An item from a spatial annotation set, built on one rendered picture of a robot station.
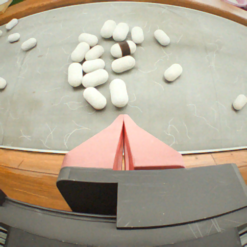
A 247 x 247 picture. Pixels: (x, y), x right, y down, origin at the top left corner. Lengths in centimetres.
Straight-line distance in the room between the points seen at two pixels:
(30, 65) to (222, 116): 32
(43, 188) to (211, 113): 24
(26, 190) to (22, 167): 3
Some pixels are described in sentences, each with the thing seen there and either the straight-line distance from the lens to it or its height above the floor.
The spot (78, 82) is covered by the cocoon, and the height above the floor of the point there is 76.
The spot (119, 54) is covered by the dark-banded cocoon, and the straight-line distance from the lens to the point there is 23.
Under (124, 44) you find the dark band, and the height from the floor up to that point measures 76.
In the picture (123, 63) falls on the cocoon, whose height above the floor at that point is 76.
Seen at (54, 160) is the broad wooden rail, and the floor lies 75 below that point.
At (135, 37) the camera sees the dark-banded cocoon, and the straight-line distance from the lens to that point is 25.
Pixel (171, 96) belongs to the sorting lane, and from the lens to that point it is 22.
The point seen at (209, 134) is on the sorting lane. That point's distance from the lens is 23.
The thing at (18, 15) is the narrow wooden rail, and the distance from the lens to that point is 44.
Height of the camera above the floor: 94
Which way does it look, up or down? 76 degrees down
